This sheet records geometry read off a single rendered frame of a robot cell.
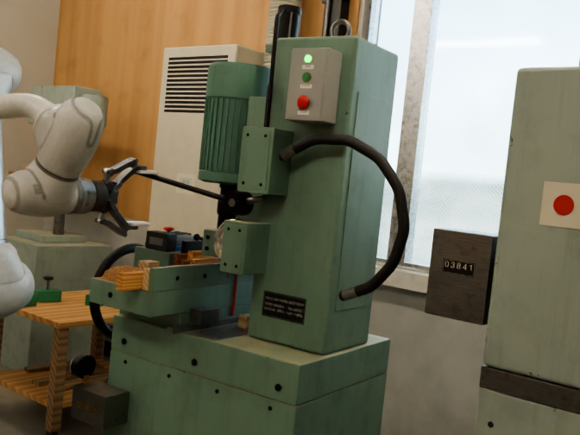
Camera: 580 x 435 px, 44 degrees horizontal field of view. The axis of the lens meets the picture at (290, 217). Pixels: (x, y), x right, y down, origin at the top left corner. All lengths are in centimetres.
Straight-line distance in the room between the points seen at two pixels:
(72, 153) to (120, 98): 294
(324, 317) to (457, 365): 152
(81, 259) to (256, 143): 265
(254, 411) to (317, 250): 38
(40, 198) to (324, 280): 65
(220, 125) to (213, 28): 220
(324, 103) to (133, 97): 294
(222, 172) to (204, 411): 59
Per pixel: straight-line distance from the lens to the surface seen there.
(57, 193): 164
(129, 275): 166
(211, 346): 168
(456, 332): 306
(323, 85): 157
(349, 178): 162
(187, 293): 176
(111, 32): 469
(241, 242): 163
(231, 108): 183
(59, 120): 159
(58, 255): 408
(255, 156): 162
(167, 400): 180
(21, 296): 212
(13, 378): 350
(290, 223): 166
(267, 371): 159
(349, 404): 178
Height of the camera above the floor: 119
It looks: 3 degrees down
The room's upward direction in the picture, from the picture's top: 6 degrees clockwise
